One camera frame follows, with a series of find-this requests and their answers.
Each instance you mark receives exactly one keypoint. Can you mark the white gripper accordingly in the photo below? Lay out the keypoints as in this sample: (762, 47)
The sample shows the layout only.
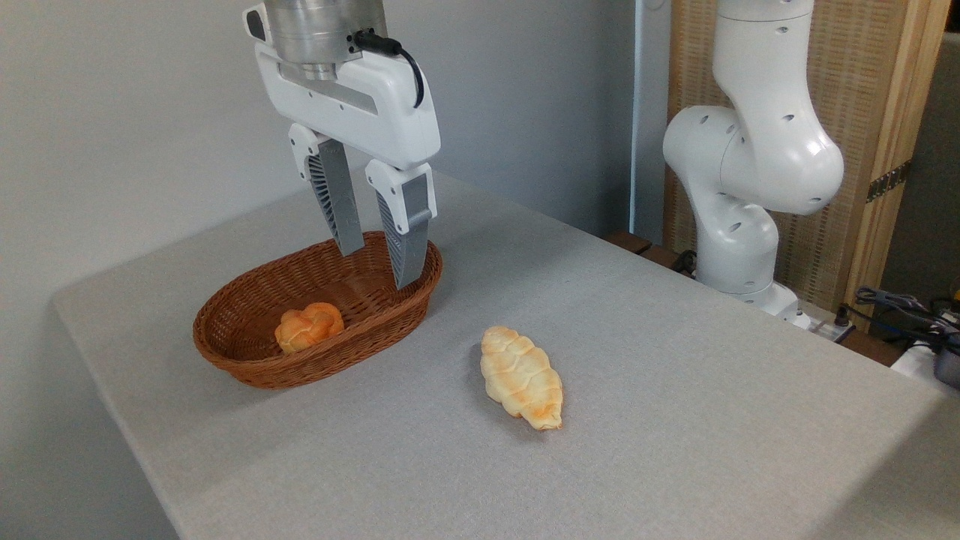
(375, 112)

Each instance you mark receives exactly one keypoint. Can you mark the long braided pale bread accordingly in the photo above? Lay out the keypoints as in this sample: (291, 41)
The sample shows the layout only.
(521, 375)

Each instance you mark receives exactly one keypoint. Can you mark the brown woven wicker basket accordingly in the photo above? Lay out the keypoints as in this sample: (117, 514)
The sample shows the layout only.
(360, 300)

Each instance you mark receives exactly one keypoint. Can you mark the small round orange bread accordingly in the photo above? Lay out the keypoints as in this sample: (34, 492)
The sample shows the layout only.
(307, 328)

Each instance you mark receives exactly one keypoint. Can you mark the dark brown wooden bench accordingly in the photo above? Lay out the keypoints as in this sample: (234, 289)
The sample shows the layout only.
(645, 247)

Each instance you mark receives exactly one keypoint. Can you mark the wooden woven screen panel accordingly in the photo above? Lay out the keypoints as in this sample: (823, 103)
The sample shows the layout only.
(862, 75)

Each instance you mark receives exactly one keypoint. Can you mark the metal screen hinge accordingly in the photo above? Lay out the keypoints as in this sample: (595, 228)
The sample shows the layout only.
(889, 181)

